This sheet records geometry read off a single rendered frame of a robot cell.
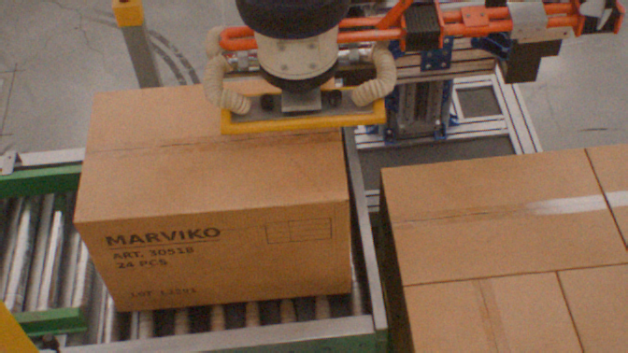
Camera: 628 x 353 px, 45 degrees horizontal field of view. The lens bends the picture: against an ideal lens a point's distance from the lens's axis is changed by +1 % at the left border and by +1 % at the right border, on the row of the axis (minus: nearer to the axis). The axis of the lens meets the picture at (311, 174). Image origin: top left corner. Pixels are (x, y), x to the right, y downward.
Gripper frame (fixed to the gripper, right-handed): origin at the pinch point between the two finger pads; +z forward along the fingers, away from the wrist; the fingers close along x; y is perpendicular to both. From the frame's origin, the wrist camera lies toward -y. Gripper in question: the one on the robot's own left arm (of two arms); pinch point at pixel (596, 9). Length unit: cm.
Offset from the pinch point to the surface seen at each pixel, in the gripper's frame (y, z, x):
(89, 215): 108, 30, 21
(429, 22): 33.8, -1.5, 2.3
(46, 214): 138, 75, -14
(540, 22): 12.0, -0.7, 3.7
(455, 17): 28.1, -0.3, -0.3
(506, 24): 18.7, -0.5, 3.3
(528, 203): 1, 70, -4
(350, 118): 51, 11, 15
